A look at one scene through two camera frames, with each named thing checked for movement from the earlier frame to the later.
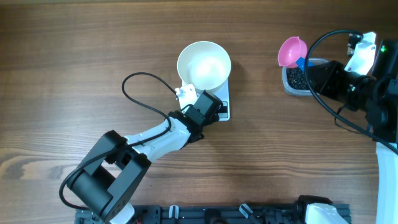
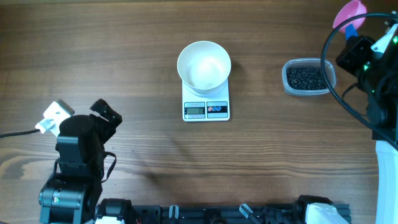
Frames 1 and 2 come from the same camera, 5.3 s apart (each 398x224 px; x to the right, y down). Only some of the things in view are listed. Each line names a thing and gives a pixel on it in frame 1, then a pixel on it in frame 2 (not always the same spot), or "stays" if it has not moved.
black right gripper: [315, 76] -> [354, 51]
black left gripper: [216, 109] -> [106, 111]
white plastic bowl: [205, 65] stays
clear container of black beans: [296, 80] stays
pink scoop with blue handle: [293, 52] -> [349, 9]
